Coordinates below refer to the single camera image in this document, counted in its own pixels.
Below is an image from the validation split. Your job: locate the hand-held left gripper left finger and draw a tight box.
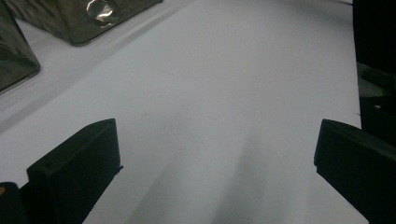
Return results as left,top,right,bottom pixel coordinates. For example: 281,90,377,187
26,118,124,224

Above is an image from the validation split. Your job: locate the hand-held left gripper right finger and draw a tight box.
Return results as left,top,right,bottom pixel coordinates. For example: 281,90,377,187
313,119,396,224

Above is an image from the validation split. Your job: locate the translucent grey plastic bin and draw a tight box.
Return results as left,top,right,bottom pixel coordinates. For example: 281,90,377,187
0,0,41,93
4,0,164,48

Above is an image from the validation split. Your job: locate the white table mat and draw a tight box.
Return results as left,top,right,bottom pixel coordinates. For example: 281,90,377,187
0,0,370,224

